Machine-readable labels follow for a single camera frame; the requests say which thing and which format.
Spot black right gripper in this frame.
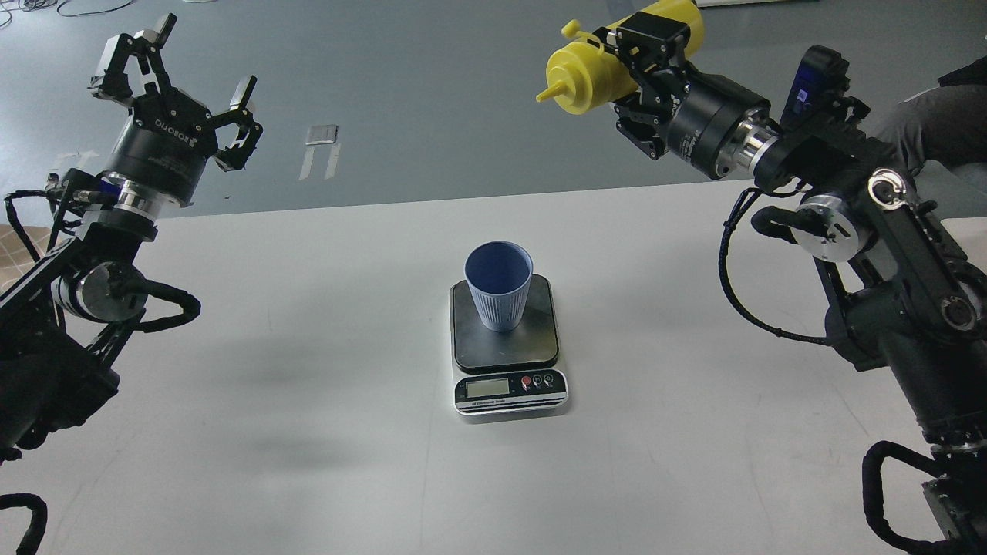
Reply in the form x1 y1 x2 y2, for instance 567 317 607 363
605 12 771 180

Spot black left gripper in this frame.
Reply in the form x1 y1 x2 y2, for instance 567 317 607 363
88 13 262 207

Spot yellow squeeze bottle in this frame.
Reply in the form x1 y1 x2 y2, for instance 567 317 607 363
535 1 705 115

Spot blue ribbed plastic cup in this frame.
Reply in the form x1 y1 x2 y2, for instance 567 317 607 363
464 241 534 333

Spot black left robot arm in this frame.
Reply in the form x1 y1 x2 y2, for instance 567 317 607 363
1 14 262 463

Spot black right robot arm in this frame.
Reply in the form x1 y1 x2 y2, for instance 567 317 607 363
593 12 986 554

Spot black digital kitchen scale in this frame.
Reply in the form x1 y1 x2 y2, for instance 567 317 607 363
449 274 570 421

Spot beige patterned cloth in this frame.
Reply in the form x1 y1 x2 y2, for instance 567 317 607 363
1 224 50 274

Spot seated person grey trousers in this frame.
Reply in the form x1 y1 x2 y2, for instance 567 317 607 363
874 56 986 176

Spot black cables on floor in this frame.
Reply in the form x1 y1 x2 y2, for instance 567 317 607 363
0 0 136 29

